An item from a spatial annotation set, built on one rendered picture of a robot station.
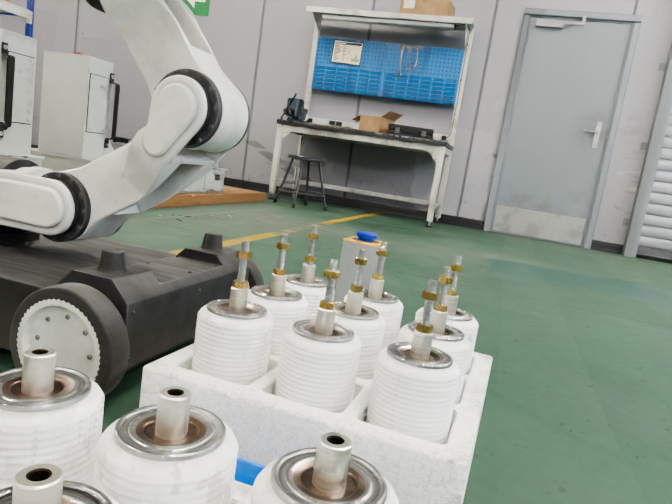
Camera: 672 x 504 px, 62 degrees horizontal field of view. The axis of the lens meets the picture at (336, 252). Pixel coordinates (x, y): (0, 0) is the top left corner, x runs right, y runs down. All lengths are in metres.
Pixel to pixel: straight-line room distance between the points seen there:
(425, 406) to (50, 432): 0.36
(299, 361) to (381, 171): 5.29
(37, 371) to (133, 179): 0.72
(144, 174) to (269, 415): 0.61
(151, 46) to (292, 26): 5.27
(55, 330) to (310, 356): 0.50
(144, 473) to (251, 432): 0.29
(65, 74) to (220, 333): 2.84
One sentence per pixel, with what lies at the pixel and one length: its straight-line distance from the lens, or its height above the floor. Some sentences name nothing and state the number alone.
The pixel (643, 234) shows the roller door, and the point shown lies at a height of 0.22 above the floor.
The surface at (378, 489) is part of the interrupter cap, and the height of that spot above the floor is 0.25.
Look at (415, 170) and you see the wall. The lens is 5.83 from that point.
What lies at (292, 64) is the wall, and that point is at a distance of 6.31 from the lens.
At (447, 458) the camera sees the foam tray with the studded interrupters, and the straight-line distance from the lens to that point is 0.61.
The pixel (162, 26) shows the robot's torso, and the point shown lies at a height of 0.65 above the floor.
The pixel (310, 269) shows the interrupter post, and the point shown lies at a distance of 0.92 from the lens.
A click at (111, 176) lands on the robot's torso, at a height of 0.36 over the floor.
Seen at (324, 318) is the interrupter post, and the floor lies 0.27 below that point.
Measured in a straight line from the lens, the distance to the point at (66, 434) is 0.46.
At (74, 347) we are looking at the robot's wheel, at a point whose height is 0.10.
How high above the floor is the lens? 0.45
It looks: 9 degrees down
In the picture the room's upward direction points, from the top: 9 degrees clockwise
